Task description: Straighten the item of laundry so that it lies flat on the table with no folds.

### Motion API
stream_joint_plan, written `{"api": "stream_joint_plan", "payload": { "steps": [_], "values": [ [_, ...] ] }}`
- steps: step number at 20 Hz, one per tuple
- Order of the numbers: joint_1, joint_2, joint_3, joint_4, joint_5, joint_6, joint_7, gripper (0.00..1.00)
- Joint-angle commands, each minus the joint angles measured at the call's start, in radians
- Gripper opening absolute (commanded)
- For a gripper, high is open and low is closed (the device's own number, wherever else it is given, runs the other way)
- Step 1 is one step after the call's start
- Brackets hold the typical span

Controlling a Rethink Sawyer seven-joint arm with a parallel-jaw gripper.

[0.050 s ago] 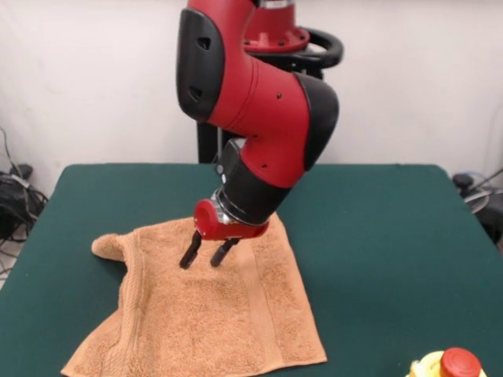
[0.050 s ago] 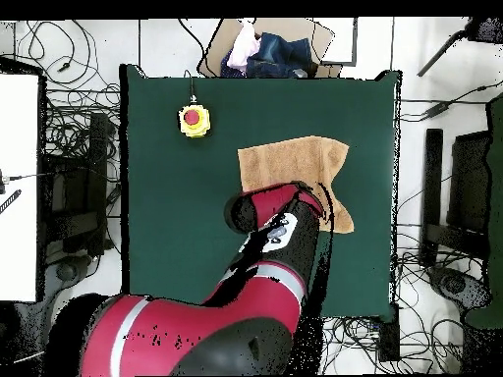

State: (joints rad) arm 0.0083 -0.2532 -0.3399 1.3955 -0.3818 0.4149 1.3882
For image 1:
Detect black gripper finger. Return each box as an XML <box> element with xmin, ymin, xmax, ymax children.
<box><xmin>209</xmin><ymin>238</ymin><xmax>239</xmax><ymax>269</ymax></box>
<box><xmin>178</xmin><ymin>230</ymin><xmax>204</xmax><ymax>270</ymax></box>

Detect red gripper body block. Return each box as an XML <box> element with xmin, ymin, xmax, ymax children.
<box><xmin>193</xmin><ymin>199</ymin><xmax>271</xmax><ymax>241</ymax></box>

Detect tan terry towel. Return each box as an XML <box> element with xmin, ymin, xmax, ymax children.
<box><xmin>60</xmin><ymin>214</ymin><xmax>329</xmax><ymax>377</ymax></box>

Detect dark green tablecloth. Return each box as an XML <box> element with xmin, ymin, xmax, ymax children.
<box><xmin>0</xmin><ymin>163</ymin><xmax>503</xmax><ymax>377</ymax></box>

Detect yellow emergency stop button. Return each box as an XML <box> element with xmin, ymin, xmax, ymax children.
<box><xmin>410</xmin><ymin>346</ymin><xmax>490</xmax><ymax>377</ymax></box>

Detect tangled black cables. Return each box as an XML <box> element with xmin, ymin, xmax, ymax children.
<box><xmin>451</xmin><ymin>167</ymin><xmax>503</xmax><ymax>252</ymax></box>
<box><xmin>0</xmin><ymin>125</ymin><xmax>49</xmax><ymax>276</ymax></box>

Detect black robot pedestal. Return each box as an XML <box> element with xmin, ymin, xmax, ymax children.
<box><xmin>196</xmin><ymin>25</ymin><xmax>345</xmax><ymax>164</ymax></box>

